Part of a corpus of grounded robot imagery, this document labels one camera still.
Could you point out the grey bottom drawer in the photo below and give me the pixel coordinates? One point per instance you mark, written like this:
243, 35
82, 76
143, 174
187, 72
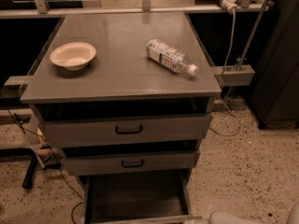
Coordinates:
155, 197

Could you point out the grey drawer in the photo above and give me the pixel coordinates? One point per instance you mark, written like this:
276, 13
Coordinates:
129, 163
126, 131
155, 197

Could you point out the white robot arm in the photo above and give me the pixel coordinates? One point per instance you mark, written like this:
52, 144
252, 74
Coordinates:
221, 217

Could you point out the grey drawer cabinet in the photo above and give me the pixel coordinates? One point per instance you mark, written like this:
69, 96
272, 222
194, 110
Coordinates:
122, 82

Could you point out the grey top drawer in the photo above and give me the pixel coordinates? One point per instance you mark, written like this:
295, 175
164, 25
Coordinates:
126, 131

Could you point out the grey middle drawer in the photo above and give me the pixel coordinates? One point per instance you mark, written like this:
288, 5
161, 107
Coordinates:
129, 163

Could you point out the clear plastic water bottle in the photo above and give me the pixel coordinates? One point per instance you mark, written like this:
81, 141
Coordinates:
171, 58

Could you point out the dark cabinet at right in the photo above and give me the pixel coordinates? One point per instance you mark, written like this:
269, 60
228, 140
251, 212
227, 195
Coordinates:
274, 90

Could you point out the black bar on floor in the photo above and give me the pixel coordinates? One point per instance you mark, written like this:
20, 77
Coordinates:
28, 180

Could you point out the metal diagonal rod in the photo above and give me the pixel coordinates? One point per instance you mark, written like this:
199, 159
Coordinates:
240, 61

